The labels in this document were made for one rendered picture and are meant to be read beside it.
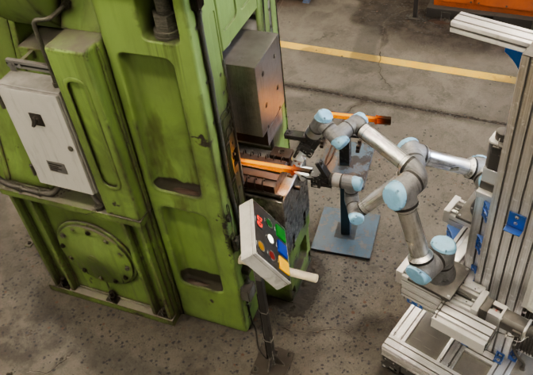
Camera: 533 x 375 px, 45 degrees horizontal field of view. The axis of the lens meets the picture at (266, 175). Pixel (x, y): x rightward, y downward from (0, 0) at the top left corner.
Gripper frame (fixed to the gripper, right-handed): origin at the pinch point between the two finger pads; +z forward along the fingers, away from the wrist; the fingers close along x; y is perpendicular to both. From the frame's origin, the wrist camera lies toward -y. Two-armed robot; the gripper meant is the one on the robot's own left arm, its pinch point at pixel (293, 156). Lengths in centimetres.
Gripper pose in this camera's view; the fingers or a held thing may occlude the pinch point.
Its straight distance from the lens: 315.5
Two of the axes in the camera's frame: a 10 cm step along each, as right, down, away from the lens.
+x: 3.6, -6.7, 6.5
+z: -3.4, 5.6, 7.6
